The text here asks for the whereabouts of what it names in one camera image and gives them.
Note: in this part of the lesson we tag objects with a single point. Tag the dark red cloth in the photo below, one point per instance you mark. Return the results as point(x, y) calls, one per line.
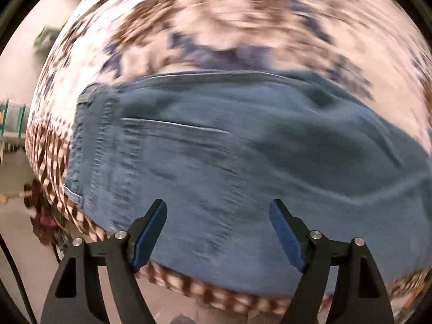
point(42, 217)

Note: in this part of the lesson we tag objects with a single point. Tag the teal metal rack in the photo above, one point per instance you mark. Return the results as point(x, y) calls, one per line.
point(13, 118)

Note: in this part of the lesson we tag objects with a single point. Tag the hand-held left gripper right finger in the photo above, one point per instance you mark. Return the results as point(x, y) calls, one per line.
point(287, 237)

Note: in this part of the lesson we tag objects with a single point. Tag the floral printed blanket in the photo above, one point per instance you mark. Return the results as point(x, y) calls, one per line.
point(202, 17)

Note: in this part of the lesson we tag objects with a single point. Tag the blue denim pants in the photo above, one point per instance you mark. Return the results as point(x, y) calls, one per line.
point(219, 158)

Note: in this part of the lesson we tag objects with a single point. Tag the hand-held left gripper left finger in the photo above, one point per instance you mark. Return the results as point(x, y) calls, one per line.
point(150, 233)

